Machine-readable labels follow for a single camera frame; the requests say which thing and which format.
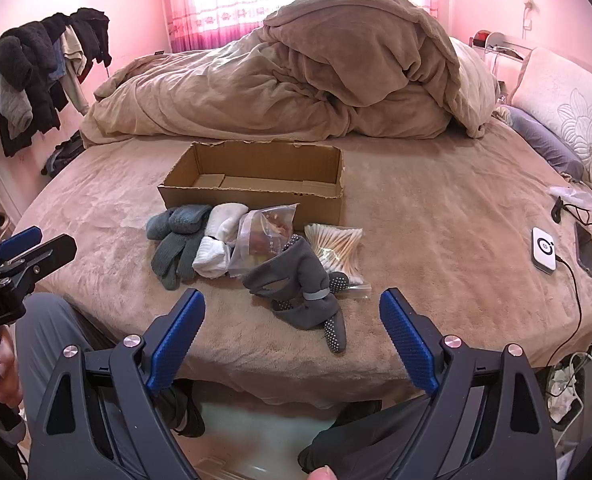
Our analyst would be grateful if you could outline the black earphones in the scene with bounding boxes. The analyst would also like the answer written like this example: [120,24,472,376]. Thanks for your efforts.
[550,196,592,248]

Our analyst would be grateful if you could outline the person's right leg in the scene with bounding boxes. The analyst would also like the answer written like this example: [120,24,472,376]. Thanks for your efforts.
[306,400,429,480]

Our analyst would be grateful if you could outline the beige duvet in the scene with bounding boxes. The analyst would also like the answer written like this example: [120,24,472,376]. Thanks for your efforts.
[80,0,501,148]

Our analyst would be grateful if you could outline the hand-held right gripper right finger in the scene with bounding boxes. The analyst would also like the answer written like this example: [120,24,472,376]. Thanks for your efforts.
[378,287,559,480]

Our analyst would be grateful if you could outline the black fleece jacket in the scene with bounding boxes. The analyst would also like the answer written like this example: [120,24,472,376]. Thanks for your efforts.
[0,22,63,158]

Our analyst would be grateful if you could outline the clear zip bag of snacks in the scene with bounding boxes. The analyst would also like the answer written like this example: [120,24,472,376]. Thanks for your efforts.
[228,203,301,278]

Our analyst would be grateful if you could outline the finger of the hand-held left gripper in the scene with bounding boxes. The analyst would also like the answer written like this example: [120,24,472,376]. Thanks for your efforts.
[6,234,78,287]
[0,226,43,262]

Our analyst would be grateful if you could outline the blue denim garment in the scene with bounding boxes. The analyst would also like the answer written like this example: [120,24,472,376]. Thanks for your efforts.
[51,42,69,82]

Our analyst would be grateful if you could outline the white round lamp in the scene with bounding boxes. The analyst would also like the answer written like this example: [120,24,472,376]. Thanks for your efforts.
[486,31,511,57]

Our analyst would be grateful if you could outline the black charger cable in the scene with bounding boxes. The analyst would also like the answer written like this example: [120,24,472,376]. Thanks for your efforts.
[546,255,584,367]

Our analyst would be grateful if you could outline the pink curtain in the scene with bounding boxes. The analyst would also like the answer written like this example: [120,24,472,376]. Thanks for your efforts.
[158,0,439,54]

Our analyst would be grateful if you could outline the dark backpack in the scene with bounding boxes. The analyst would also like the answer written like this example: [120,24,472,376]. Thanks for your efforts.
[41,130,87,178]

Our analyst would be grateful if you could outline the bag of cotton swabs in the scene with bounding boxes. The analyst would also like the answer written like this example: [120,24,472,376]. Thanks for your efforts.
[304,223,373,301]

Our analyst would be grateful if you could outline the white socks pair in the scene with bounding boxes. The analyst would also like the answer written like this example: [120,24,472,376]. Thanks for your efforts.
[193,203,249,278]

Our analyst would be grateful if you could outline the white square charger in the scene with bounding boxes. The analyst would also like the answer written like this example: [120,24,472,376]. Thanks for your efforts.
[532,226,559,275]

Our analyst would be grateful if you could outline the purple pillow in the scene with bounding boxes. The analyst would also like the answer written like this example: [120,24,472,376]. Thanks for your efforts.
[506,105,586,181]

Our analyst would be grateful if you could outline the black phone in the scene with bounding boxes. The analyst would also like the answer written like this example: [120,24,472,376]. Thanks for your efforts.
[574,222,592,278]

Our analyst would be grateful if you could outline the grey knit socks pair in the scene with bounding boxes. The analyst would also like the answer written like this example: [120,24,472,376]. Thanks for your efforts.
[146,204,214,290]

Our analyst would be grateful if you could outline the person's left hand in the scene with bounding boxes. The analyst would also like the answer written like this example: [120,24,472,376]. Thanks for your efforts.
[0,332,24,411]

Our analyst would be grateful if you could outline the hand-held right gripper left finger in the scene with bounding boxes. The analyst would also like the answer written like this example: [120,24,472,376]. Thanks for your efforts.
[28,287,207,480]

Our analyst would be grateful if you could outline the beige shirt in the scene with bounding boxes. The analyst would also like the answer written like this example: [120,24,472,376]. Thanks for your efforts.
[61,25,91,116]

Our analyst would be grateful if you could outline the person's left black shoe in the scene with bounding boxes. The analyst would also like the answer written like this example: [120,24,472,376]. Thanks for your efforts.
[161,380,207,438]

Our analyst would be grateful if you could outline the white embroidered pillow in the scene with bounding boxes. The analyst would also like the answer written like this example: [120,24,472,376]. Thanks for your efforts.
[510,47,592,196]

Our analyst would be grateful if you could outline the grey dotted grip sock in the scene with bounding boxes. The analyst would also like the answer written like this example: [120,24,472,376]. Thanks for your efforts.
[242,235,349,307]
[273,294,347,356]

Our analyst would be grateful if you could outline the grey sweatshirt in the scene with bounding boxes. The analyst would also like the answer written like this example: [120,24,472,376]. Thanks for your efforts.
[0,75,34,133]

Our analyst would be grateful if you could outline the cardboard box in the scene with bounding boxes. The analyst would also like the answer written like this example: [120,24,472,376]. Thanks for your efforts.
[157,141,345,227]

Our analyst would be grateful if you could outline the headboard shelf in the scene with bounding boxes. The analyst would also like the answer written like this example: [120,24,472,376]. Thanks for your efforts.
[468,35,535,62]

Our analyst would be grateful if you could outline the clear plastic bag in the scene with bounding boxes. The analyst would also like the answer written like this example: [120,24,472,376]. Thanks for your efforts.
[548,185,592,211]

